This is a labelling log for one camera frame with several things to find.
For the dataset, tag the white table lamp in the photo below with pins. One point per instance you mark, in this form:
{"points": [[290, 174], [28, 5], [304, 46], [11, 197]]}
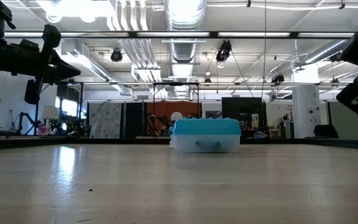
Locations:
{"points": [[50, 112]]}

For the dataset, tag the silver air duct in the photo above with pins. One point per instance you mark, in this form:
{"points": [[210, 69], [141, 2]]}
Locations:
{"points": [[183, 49]]}

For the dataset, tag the orange partition panel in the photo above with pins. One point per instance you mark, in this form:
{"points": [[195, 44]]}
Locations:
{"points": [[163, 107]]}

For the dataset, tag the grey patterned panel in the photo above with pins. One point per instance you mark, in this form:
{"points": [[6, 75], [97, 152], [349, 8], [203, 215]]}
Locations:
{"points": [[104, 119]]}

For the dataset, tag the white round column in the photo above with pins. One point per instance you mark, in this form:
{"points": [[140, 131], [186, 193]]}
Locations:
{"points": [[306, 109]]}

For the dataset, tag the black partition panel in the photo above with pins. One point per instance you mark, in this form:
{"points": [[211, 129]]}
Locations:
{"points": [[134, 119]]}

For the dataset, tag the black aluminium table frame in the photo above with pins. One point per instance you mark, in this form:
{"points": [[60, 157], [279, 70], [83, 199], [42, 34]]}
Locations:
{"points": [[42, 142]]}

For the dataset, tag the white globe lamp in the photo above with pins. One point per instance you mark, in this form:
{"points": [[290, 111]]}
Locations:
{"points": [[176, 115]]}

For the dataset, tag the grey-green partition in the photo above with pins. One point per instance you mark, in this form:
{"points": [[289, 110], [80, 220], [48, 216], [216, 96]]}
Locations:
{"points": [[350, 121]]}

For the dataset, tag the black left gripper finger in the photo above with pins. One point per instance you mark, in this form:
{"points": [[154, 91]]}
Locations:
{"points": [[62, 63], [59, 76]]}

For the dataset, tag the blue plastic box lid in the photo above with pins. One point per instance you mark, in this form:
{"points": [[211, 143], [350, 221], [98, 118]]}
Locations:
{"points": [[207, 127]]}

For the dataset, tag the black spotlight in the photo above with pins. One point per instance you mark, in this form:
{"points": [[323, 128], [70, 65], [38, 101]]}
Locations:
{"points": [[278, 78], [223, 53], [116, 56]]}

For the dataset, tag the black overhead beam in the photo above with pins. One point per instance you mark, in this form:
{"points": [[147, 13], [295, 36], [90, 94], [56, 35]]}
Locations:
{"points": [[213, 34]]}

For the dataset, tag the clear plastic supply box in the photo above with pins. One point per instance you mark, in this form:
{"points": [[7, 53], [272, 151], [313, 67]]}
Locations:
{"points": [[185, 146]]}

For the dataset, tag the black background rig frame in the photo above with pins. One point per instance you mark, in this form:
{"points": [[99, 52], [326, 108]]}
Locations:
{"points": [[176, 83]]}

